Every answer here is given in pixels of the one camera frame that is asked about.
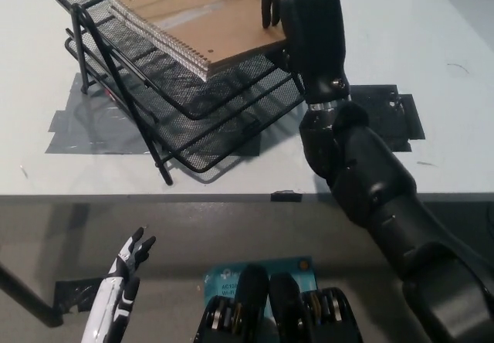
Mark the black metal table leg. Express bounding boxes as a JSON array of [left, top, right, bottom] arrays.
[[0, 262, 65, 329]]

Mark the teal printed router box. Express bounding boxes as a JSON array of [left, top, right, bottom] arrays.
[[203, 256, 314, 314]]

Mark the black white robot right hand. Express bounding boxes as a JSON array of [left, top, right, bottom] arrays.
[[261, 0, 353, 108]]

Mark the grey tape patch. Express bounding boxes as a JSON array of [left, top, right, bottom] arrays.
[[45, 71, 264, 158]]

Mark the crumpled black floor tape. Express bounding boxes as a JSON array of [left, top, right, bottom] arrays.
[[53, 277, 106, 316]]

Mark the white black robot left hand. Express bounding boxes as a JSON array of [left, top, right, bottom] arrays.
[[80, 225, 157, 343]]

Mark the brown spiral-bound notebook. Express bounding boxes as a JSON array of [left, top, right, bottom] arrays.
[[108, 0, 289, 80]]

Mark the black mesh two-tier file tray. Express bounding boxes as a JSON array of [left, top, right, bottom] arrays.
[[40, 0, 310, 186]]

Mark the black tape square patch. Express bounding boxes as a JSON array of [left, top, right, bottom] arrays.
[[347, 84, 427, 154]]

